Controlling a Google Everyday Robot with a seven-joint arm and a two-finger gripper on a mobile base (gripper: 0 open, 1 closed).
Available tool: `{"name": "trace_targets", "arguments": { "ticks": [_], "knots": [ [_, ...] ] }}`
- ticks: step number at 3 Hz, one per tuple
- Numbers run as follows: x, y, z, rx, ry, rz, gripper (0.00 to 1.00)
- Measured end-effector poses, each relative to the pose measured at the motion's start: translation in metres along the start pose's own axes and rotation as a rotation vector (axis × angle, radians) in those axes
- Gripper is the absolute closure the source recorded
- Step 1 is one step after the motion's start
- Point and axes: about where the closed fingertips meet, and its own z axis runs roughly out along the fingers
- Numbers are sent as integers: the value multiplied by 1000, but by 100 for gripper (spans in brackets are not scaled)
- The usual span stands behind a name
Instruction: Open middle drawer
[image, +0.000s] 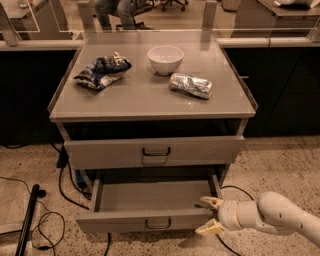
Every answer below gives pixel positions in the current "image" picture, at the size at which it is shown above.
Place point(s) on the blue white chip bag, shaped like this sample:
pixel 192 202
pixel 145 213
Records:
pixel 103 71

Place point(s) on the seated person in jeans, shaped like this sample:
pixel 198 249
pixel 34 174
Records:
pixel 123 9

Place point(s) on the silver foil snack bag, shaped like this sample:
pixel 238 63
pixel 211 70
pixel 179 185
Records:
pixel 191 85

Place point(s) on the black pole on floor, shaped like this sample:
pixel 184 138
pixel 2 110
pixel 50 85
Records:
pixel 27 221

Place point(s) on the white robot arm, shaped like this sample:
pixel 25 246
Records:
pixel 271 213

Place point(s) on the grey top drawer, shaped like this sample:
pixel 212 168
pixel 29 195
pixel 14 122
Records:
pixel 153 152

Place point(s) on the grey desk background right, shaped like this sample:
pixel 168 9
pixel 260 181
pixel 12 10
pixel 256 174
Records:
pixel 275 18

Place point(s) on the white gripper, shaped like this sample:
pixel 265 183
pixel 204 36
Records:
pixel 229 212

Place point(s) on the white ceramic bowl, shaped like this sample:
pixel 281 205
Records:
pixel 165 59

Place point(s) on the grey drawer cabinet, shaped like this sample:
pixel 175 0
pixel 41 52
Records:
pixel 140 104

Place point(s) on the grey drawer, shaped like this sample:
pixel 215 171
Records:
pixel 153 152
pixel 123 204

